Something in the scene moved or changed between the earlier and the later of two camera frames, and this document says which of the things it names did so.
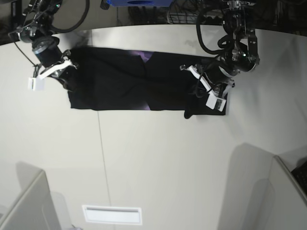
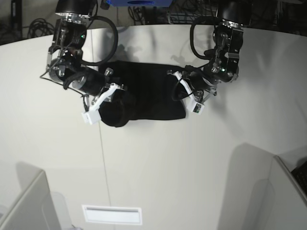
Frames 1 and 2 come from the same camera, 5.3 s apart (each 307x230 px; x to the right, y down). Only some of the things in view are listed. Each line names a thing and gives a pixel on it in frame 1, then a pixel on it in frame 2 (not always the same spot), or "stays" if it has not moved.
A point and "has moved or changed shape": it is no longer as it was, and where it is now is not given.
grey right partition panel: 279,203 stays
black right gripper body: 217,83 to 195,82
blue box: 139,3 stays
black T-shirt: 110,79 has moved or changed shape
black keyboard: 300,174 stays
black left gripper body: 53,61 to 94,82
